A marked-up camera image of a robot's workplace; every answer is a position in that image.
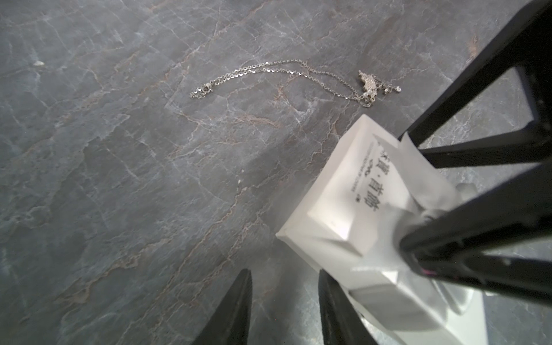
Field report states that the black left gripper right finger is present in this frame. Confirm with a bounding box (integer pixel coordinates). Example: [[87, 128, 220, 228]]
[[318, 270, 377, 345]]

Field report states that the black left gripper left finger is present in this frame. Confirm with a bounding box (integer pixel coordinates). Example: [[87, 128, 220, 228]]
[[193, 269, 252, 345]]

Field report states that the silver chain necklace with pendant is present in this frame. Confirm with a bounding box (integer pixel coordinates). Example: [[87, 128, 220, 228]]
[[189, 59, 402, 109]]

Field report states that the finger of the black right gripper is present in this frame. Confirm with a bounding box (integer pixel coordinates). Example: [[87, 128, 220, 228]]
[[405, 1, 551, 168], [399, 160, 551, 306]]

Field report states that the white jewelry box lid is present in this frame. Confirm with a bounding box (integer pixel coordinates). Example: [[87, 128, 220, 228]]
[[277, 115, 488, 344]]

